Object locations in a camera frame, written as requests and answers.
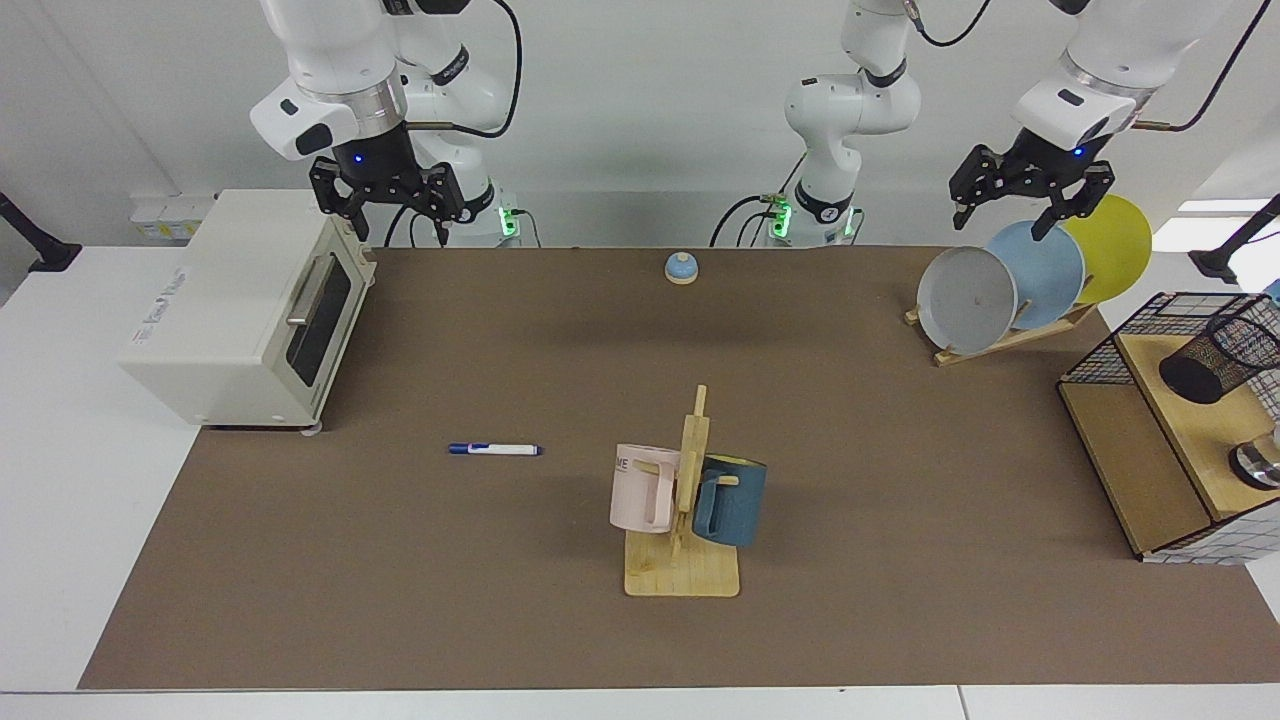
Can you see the blue and white marker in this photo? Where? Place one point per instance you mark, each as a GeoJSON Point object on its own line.
{"type": "Point", "coordinates": [500, 449]}

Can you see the black mesh pen holder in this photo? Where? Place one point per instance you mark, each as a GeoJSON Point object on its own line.
{"type": "Point", "coordinates": [1195, 380]}

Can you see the light blue plate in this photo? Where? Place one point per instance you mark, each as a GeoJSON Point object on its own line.
{"type": "Point", "coordinates": [1045, 270]}

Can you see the yellow plate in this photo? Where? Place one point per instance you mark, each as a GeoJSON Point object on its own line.
{"type": "Point", "coordinates": [1115, 250]}

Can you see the grey plate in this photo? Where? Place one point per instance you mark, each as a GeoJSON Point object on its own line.
{"type": "Point", "coordinates": [965, 300]}

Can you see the wooden plate rack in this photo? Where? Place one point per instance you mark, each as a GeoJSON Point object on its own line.
{"type": "Point", "coordinates": [1000, 342]}

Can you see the pale toaster oven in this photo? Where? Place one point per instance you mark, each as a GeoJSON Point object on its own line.
{"type": "Point", "coordinates": [220, 300]}

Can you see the small blue round bell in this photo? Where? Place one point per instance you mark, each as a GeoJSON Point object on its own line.
{"type": "Point", "coordinates": [681, 266]}

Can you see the round silver metal object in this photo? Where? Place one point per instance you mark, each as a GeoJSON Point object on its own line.
{"type": "Point", "coordinates": [1255, 468]}

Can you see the pink cup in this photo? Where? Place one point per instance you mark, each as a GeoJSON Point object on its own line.
{"type": "Point", "coordinates": [635, 495]}

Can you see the dark blue cup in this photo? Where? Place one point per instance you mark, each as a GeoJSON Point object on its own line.
{"type": "Point", "coordinates": [740, 505]}

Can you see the brown table cloth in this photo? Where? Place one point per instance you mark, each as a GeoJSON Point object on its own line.
{"type": "Point", "coordinates": [400, 600]}

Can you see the wooden cup stand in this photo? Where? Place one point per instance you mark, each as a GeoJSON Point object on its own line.
{"type": "Point", "coordinates": [680, 575]}

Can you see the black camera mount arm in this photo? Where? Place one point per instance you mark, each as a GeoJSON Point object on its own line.
{"type": "Point", "coordinates": [50, 255]}
{"type": "Point", "coordinates": [1215, 262]}

